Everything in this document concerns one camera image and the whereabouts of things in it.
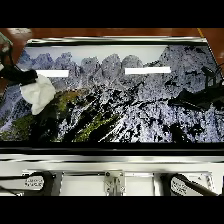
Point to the white garment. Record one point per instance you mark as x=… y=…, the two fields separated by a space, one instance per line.
x=38 y=93

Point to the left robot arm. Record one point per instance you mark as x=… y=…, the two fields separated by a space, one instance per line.
x=16 y=74

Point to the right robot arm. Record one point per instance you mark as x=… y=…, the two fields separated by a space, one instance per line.
x=204 y=97

